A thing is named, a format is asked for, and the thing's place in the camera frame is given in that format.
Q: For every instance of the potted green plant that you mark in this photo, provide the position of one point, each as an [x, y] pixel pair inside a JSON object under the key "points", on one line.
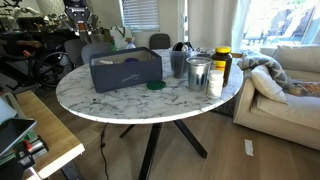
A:
{"points": [[53, 20]]}

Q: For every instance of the grey translucent plastic cup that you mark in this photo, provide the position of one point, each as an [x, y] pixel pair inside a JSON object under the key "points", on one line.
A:
{"points": [[178, 65]]}

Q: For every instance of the dark grey chair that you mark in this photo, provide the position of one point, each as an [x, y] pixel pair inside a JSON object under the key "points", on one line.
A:
{"points": [[159, 40]]}

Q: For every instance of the light wooden bench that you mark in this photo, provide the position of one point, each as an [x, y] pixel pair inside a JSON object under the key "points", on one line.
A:
{"points": [[50, 130]]}

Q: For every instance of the white green gift bag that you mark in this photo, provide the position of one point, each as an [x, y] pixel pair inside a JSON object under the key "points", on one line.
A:
{"points": [[120, 35]]}

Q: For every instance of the brown jar yellow lid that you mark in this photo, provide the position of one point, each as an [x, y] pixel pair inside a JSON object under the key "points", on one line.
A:
{"points": [[224, 61]]}

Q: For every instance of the white window blinds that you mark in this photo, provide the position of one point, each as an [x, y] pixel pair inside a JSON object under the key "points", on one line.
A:
{"points": [[140, 15]]}

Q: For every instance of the orange patterned cushion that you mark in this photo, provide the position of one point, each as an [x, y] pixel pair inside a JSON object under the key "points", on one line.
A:
{"points": [[308, 88]]}

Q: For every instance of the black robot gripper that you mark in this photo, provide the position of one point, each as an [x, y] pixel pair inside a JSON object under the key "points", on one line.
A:
{"points": [[78, 13]]}

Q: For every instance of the black table base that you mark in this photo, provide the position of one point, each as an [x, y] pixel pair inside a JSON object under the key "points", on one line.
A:
{"points": [[150, 150]]}

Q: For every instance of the white curtain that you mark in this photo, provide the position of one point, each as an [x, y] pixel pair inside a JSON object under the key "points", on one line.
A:
{"points": [[213, 23]]}

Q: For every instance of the round green lid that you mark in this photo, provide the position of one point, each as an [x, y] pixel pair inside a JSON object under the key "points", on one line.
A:
{"points": [[157, 85]]}

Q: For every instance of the black red clamp device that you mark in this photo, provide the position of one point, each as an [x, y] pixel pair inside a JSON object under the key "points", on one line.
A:
{"points": [[33, 147]]}

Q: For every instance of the beige sofa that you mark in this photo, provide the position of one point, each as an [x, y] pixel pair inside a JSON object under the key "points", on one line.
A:
{"points": [[293, 113]]}

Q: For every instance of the grey upholstered chair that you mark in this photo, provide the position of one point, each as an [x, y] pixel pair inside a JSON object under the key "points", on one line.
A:
{"points": [[75, 49], [96, 49]]}

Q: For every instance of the dark blue cardboard box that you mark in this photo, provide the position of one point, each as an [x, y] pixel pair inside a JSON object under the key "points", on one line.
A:
{"points": [[126, 75]]}

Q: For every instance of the purple round object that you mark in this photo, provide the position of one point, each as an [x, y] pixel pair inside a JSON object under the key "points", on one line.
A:
{"points": [[131, 60]]}

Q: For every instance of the green spray bottle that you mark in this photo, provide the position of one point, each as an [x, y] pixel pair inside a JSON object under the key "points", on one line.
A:
{"points": [[114, 45]]}

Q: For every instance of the dark tablet screen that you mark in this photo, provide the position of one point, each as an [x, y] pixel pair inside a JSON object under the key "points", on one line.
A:
{"points": [[13, 131]]}

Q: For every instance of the dark floor mat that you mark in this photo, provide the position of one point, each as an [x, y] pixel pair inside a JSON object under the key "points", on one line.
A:
{"points": [[226, 108]]}

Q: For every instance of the grey patterned blanket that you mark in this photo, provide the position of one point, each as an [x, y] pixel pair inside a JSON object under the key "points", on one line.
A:
{"points": [[266, 63]]}

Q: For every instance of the black bicycle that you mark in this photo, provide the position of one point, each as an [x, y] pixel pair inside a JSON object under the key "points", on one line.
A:
{"points": [[29, 43]]}

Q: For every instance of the white plastic pill bottle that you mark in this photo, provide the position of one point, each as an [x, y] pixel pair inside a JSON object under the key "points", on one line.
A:
{"points": [[215, 85]]}

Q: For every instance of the white paper scrap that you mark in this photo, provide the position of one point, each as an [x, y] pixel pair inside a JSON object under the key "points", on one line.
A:
{"points": [[249, 147]]}

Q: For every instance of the black headphones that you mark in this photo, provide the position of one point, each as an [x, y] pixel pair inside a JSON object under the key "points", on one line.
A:
{"points": [[182, 46]]}

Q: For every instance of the silver metal tin can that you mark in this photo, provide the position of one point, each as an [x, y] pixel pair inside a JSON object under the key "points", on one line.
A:
{"points": [[198, 75]]}

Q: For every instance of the white flat board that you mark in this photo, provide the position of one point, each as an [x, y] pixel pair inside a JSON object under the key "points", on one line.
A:
{"points": [[5, 111]]}

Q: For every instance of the white throw pillow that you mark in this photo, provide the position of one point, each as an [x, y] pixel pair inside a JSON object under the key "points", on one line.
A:
{"points": [[266, 83]]}

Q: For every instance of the orange vase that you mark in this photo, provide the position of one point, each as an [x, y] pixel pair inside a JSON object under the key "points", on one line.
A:
{"points": [[81, 26]]}

